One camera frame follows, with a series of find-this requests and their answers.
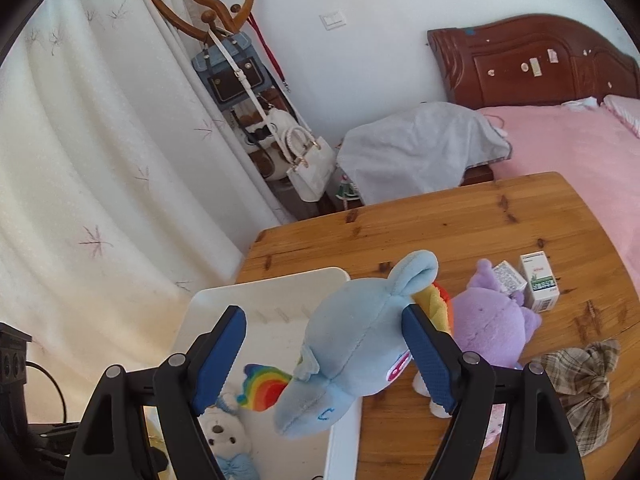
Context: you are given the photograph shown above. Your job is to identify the blue rainbow pony plush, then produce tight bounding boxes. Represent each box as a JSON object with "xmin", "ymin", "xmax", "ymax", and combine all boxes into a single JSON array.
[{"xmin": 237, "ymin": 249, "xmax": 455, "ymax": 442}]

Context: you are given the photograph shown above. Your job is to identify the wooden headboard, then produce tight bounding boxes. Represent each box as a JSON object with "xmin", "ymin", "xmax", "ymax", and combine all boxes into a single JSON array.
[{"xmin": 427, "ymin": 13, "xmax": 640, "ymax": 109}]

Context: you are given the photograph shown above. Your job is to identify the white green medicine box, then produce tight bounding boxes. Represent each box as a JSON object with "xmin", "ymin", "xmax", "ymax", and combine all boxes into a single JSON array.
[{"xmin": 519, "ymin": 251, "xmax": 560, "ymax": 313}]

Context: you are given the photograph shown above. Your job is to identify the plaid fabric bow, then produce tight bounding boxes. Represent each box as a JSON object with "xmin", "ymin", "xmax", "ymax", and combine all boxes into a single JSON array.
[{"xmin": 531, "ymin": 339, "xmax": 622, "ymax": 457}]

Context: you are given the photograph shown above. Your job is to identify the grey cloth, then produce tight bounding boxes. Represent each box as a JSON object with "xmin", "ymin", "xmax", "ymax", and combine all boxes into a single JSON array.
[{"xmin": 336, "ymin": 102, "xmax": 513, "ymax": 206}]

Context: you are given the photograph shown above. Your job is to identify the small grey printed box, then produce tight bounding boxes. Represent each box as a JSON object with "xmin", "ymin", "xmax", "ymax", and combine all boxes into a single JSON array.
[{"xmin": 492, "ymin": 260, "xmax": 528, "ymax": 296}]

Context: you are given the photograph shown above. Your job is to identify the red lanyard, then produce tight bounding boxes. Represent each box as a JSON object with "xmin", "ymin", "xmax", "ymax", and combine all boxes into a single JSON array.
[{"xmin": 247, "ymin": 12, "xmax": 292, "ymax": 93}]

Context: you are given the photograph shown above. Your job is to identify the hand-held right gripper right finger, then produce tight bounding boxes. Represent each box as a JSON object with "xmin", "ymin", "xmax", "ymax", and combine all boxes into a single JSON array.
[{"xmin": 401, "ymin": 304, "xmax": 586, "ymax": 480}]

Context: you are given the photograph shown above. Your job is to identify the white floral curtain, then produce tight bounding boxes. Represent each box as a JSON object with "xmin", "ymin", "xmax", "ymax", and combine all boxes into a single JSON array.
[{"xmin": 0, "ymin": 0, "xmax": 286, "ymax": 426}]

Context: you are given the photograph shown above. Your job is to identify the blue denim bag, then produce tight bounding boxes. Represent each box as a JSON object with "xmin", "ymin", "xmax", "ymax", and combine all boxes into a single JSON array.
[{"xmin": 192, "ymin": 32, "xmax": 273, "ymax": 112}]

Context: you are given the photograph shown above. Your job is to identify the wooden coat rack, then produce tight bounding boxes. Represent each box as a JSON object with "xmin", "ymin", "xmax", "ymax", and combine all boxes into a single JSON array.
[{"xmin": 139, "ymin": 0, "xmax": 269, "ymax": 43}]

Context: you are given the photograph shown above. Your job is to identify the pink bed sheet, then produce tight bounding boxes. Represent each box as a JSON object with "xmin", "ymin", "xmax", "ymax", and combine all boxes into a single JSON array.
[{"xmin": 472, "ymin": 96, "xmax": 640, "ymax": 286}]

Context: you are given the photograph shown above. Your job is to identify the white teddy bear plush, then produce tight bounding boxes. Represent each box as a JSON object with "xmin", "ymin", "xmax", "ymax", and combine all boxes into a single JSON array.
[{"xmin": 203, "ymin": 392, "xmax": 261, "ymax": 480}]

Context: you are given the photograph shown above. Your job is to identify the pink pillow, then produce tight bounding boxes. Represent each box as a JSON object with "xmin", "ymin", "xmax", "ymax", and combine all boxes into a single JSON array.
[{"xmin": 602, "ymin": 94, "xmax": 640, "ymax": 139}]

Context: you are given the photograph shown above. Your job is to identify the white plastic storage bin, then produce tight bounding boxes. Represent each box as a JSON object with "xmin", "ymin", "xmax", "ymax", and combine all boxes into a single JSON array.
[{"xmin": 144, "ymin": 267, "xmax": 362, "ymax": 480}]

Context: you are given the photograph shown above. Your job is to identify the white handbag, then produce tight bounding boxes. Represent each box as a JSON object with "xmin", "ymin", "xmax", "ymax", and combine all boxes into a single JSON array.
[{"xmin": 285, "ymin": 126, "xmax": 336, "ymax": 203}]

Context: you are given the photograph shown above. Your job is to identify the wooden table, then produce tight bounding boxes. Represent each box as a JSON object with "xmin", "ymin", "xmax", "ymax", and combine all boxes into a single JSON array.
[{"xmin": 234, "ymin": 172, "xmax": 640, "ymax": 480}]

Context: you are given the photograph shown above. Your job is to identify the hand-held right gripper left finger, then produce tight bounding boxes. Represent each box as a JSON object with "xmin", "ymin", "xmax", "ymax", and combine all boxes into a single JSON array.
[{"xmin": 64, "ymin": 305, "xmax": 247, "ymax": 480}]

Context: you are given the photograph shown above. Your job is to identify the black power strip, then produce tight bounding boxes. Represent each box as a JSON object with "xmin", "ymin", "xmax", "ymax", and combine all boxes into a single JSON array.
[{"xmin": 0, "ymin": 323, "xmax": 33, "ymax": 386}]

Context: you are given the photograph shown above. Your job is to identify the purple plush toy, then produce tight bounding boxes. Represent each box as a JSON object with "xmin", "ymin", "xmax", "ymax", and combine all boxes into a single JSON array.
[{"xmin": 413, "ymin": 258, "xmax": 543, "ymax": 419}]

